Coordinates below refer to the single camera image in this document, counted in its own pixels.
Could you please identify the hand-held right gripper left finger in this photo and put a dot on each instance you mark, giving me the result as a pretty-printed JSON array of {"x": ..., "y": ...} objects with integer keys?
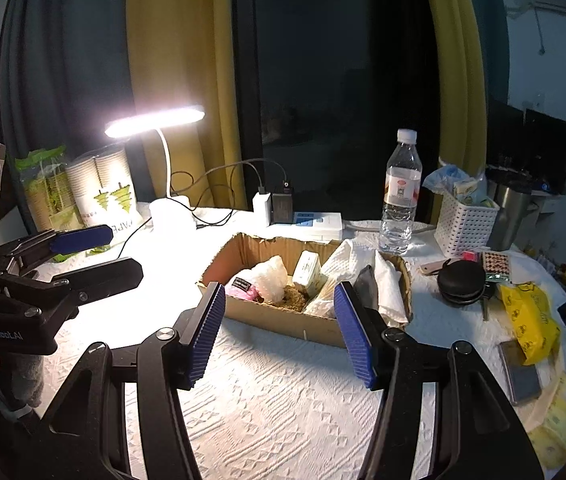
[{"x": 205, "y": 337}]

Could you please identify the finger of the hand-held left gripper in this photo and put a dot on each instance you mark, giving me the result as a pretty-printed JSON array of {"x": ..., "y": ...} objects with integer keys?
[
  {"x": 103, "y": 275},
  {"x": 83, "y": 239}
]

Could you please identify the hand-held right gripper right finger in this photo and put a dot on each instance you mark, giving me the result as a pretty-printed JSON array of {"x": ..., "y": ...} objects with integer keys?
[{"x": 355, "y": 332}]

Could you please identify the dark cloth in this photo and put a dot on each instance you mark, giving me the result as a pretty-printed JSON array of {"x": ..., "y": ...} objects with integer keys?
[{"x": 367, "y": 285}]

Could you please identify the white textured towel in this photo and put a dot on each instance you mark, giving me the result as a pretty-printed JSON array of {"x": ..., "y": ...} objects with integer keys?
[
  {"x": 335, "y": 262},
  {"x": 392, "y": 285}
]

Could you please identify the pink plush toy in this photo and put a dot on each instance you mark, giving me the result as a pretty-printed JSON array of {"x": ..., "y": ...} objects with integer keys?
[{"x": 242, "y": 287}]

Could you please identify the cardboard box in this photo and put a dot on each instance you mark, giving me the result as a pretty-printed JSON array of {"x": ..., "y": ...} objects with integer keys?
[{"x": 273, "y": 324}]

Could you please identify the brown fuzzy lump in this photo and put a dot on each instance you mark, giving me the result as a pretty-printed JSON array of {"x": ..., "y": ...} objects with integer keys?
[{"x": 289, "y": 300}]

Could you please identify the pale small box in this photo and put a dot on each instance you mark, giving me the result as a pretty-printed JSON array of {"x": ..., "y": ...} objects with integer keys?
[{"x": 308, "y": 269}]

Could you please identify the green paper cup pack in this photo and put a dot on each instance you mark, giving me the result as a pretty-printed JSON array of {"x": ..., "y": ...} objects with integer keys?
[{"x": 48, "y": 195}]

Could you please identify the white paper cup pack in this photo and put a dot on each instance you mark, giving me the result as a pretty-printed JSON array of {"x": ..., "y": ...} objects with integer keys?
[{"x": 105, "y": 185}]

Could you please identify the white desk lamp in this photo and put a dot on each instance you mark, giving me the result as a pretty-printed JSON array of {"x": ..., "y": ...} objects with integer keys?
[{"x": 173, "y": 216}]

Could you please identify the white textured tablecloth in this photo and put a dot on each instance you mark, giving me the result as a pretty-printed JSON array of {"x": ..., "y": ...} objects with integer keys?
[{"x": 283, "y": 410}]

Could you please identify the white blue power strip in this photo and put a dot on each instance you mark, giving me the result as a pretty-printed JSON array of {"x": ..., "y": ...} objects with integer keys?
[{"x": 315, "y": 225}]

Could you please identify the black round case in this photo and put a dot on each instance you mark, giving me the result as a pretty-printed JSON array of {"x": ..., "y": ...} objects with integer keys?
[{"x": 460, "y": 282}]

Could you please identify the clear water bottle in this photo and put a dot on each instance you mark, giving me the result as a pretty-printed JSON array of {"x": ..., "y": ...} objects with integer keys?
[{"x": 400, "y": 210}]

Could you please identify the white charger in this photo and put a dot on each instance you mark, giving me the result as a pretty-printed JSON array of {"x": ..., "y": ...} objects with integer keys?
[{"x": 263, "y": 207}]

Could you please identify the black charger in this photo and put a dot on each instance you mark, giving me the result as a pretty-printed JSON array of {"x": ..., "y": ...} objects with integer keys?
[{"x": 283, "y": 205}]

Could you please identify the white plastic basket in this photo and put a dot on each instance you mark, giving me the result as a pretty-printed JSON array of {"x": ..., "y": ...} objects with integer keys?
[{"x": 463, "y": 226}]

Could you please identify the red dotted small box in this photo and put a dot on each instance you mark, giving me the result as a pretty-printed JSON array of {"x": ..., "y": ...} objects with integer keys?
[{"x": 497, "y": 267}]

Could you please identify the smartphone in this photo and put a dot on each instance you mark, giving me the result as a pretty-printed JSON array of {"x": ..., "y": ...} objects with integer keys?
[{"x": 520, "y": 372}]

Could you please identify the yellow packet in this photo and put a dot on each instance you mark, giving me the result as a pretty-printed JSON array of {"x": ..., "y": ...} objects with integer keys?
[{"x": 530, "y": 325}]

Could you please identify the crumpled blue plastic bag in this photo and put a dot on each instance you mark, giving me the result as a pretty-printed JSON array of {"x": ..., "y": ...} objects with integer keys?
[{"x": 440, "y": 176}]

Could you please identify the dark blue curtain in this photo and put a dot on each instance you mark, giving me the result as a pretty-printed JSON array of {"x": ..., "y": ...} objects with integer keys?
[{"x": 68, "y": 60}]

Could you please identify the pale sachets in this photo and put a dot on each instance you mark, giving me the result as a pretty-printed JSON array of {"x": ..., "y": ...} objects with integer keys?
[{"x": 473, "y": 192}]

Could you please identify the steel mug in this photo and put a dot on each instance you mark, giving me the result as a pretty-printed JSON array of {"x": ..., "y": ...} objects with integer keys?
[{"x": 509, "y": 215}]

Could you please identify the wide yellow curtain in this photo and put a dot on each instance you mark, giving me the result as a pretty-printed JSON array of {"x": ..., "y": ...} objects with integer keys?
[{"x": 183, "y": 60}]

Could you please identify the pale yellow tissue packs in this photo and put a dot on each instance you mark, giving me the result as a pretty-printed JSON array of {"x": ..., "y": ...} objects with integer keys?
[{"x": 563, "y": 420}]

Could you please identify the narrow black monitor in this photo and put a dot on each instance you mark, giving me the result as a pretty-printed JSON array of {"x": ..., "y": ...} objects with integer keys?
[{"x": 505, "y": 135}]

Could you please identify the dark window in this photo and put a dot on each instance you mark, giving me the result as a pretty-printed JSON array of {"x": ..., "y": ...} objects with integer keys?
[{"x": 333, "y": 85}]

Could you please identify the wide black monitor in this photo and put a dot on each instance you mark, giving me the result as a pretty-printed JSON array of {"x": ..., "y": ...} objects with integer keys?
[{"x": 552, "y": 152}]

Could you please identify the narrow yellow curtain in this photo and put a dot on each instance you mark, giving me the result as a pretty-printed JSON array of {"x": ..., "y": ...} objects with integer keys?
[{"x": 455, "y": 60}]

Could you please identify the teal curtain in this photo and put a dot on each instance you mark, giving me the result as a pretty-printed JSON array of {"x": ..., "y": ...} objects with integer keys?
[{"x": 493, "y": 35}]

